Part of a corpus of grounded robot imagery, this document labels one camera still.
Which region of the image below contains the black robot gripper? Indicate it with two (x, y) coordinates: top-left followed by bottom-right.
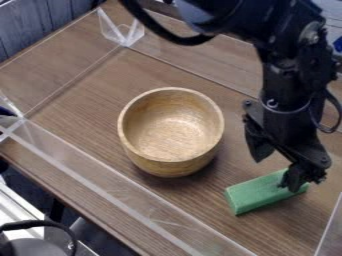
(244, 100), (332, 193)

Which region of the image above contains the green rectangular block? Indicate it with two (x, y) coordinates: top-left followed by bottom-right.
(224, 169), (309, 216)

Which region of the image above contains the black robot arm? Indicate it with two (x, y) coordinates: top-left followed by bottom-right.
(120, 0), (342, 192)

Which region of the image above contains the brown wooden bowl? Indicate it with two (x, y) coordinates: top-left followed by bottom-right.
(118, 87), (225, 178)

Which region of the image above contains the blue object at edge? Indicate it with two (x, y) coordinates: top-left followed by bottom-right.
(333, 36), (342, 53)

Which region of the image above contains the clear acrylic front wall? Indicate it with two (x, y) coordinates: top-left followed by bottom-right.
(0, 91), (256, 256)

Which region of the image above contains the clear acrylic corner bracket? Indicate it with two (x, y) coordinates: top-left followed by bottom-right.
(97, 8), (146, 47)

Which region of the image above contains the grey metal bracket with screw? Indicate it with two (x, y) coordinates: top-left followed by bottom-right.
(45, 225), (99, 256)

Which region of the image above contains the black cable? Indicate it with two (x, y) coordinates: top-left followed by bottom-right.
(0, 219), (78, 256)

